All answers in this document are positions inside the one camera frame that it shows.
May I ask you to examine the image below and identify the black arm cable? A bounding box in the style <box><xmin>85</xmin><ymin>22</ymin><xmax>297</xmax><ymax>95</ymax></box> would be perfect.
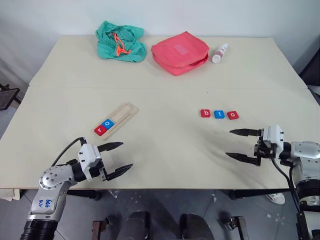
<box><xmin>50</xmin><ymin>136</ymin><xmax>87</xmax><ymax>168</ymax></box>
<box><xmin>270</xmin><ymin>157</ymin><xmax>305</xmax><ymax>216</ymax></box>

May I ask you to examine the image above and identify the white plastic bottle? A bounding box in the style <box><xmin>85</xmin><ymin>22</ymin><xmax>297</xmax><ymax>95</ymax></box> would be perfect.
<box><xmin>211</xmin><ymin>42</ymin><xmax>229</xmax><ymax>64</ymax></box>

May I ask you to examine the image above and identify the white sneaker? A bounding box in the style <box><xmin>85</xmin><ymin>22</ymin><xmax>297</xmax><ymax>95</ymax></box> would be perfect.
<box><xmin>264</xmin><ymin>192</ymin><xmax>286</xmax><ymax>206</ymax></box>

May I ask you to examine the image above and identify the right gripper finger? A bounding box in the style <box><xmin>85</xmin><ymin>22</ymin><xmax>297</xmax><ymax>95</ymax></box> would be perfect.
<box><xmin>228</xmin><ymin>128</ymin><xmax>263</xmax><ymax>138</ymax></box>
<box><xmin>225</xmin><ymin>151</ymin><xmax>257</xmax><ymax>165</ymax></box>

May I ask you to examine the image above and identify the black metal chair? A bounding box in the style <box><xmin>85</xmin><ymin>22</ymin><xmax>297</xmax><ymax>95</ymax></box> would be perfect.
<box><xmin>0</xmin><ymin>81</ymin><xmax>22</xmax><ymax>111</ymax></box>

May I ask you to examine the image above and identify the pale wooden board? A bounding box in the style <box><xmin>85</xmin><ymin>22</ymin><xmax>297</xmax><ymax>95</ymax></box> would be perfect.
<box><xmin>0</xmin><ymin>186</ymin><xmax>21</xmax><ymax>201</ymax></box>

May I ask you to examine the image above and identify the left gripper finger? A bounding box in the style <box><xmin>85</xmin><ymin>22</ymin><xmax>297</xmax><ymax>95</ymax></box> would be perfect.
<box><xmin>97</xmin><ymin>141</ymin><xmax>125</xmax><ymax>153</ymax></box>
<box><xmin>105</xmin><ymin>163</ymin><xmax>134</xmax><ymax>181</ymax></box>

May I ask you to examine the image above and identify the green drawstring cloth bag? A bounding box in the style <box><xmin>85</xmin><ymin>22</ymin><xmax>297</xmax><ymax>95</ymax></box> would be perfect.
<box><xmin>95</xmin><ymin>20</ymin><xmax>148</xmax><ymax>64</ymax></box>

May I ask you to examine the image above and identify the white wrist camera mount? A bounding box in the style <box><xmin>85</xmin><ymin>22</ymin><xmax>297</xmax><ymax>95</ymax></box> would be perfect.
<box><xmin>260</xmin><ymin>124</ymin><xmax>285</xmax><ymax>151</ymax></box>
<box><xmin>77</xmin><ymin>143</ymin><xmax>102</xmax><ymax>181</ymax></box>

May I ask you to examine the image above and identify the black table frame bar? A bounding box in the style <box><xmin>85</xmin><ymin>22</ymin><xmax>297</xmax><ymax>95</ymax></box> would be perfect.
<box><xmin>228</xmin><ymin>188</ymin><xmax>293</xmax><ymax>201</ymax></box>
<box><xmin>66</xmin><ymin>189</ymin><xmax>102</xmax><ymax>201</ymax></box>

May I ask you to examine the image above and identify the blue letter tile t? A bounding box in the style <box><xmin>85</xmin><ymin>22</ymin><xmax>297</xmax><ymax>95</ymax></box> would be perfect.
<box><xmin>213</xmin><ymin>109</ymin><xmax>227</xmax><ymax>120</ymax></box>

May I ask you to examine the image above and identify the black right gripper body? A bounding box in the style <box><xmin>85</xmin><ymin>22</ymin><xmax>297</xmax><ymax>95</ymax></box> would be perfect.
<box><xmin>253</xmin><ymin>136</ymin><xmax>279</xmax><ymax>167</ymax></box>

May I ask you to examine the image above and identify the rusty metal caster bracket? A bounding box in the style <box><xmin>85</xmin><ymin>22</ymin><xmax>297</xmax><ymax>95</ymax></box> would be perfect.
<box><xmin>91</xmin><ymin>216</ymin><xmax>114</xmax><ymax>240</ymax></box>
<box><xmin>219</xmin><ymin>215</ymin><xmax>249</xmax><ymax>240</ymax></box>

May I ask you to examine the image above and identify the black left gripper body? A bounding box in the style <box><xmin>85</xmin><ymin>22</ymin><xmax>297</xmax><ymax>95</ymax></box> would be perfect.
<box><xmin>87</xmin><ymin>156</ymin><xmax>111</xmax><ymax>182</ymax></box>

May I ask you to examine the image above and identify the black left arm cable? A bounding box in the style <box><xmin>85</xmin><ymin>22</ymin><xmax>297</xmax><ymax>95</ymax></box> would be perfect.
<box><xmin>50</xmin><ymin>136</ymin><xmax>87</xmax><ymax>168</ymax></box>

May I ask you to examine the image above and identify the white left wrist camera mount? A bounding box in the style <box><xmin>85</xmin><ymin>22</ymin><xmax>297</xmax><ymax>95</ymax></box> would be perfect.
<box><xmin>77</xmin><ymin>143</ymin><xmax>102</xmax><ymax>181</ymax></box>

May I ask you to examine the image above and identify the pink zipper pouch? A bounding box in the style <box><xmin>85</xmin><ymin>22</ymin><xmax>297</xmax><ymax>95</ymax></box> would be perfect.
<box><xmin>150</xmin><ymin>31</ymin><xmax>211</xmax><ymax>77</ymax></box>

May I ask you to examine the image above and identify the red letter tile o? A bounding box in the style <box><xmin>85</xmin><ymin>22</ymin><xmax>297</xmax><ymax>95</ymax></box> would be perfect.
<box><xmin>226</xmin><ymin>110</ymin><xmax>240</xmax><ymax>121</ymax></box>

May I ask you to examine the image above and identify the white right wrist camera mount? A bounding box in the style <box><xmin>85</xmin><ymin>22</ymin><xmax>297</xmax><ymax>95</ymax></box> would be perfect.
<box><xmin>260</xmin><ymin>124</ymin><xmax>285</xmax><ymax>151</ymax></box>

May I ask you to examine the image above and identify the wooden letter tray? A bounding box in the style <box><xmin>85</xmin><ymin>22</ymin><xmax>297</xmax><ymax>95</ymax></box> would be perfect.
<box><xmin>90</xmin><ymin>102</ymin><xmax>140</xmax><ymax>142</ymax></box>

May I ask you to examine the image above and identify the orange drawstring cord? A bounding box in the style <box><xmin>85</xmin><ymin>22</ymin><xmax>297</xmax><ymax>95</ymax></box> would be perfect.
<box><xmin>112</xmin><ymin>32</ymin><xmax>132</xmax><ymax>56</ymax></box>

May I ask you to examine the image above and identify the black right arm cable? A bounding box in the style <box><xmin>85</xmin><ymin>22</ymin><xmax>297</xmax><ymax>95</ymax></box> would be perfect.
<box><xmin>270</xmin><ymin>157</ymin><xmax>305</xmax><ymax>216</ymax></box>

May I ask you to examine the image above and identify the red letter tile b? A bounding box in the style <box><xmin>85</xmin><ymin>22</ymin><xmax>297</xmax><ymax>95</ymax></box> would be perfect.
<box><xmin>199</xmin><ymin>108</ymin><xmax>213</xmax><ymax>119</ymax></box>

